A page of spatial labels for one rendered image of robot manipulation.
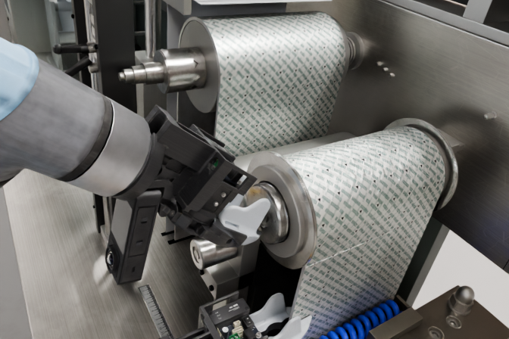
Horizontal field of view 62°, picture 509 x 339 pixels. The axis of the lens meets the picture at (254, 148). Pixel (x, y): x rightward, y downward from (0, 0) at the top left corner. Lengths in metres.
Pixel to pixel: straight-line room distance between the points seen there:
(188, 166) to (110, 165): 0.08
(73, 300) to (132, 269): 0.45
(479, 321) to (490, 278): 1.78
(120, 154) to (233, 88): 0.31
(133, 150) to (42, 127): 0.07
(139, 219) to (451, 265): 2.24
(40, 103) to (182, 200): 0.16
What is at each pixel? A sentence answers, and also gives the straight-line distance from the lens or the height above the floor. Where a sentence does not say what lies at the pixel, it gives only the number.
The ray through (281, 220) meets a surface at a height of 1.27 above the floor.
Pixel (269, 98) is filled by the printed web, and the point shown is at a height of 1.30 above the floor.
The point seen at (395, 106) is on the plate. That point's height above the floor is 1.28.
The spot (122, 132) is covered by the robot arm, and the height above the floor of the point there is 1.41.
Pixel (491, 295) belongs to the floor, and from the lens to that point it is 2.51.
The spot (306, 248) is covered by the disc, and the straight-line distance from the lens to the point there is 0.50.
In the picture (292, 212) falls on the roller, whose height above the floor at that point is 1.28.
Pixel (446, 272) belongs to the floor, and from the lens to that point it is 2.49.
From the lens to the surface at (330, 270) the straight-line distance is 0.57.
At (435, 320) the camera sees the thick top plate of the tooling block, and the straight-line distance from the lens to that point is 0.79.
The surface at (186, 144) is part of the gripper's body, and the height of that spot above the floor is 1.39.
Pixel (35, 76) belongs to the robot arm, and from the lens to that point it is 0.31.
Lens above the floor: 1.59
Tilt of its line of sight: 32 degrees down
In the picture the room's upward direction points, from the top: 8 degrees clockwise
